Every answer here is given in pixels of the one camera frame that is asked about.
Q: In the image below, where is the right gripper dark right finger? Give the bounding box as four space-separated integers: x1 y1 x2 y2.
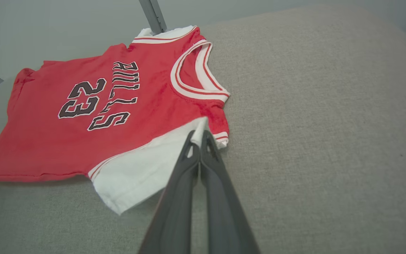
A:
200 130 260 254

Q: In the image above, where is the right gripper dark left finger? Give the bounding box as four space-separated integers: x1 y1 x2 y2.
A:
138 130 201 254

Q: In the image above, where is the grey metal post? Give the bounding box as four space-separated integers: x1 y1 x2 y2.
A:
139 0 167 35

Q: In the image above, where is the red Bulls 23 jersey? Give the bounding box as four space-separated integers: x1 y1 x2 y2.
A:
0 25 231 216

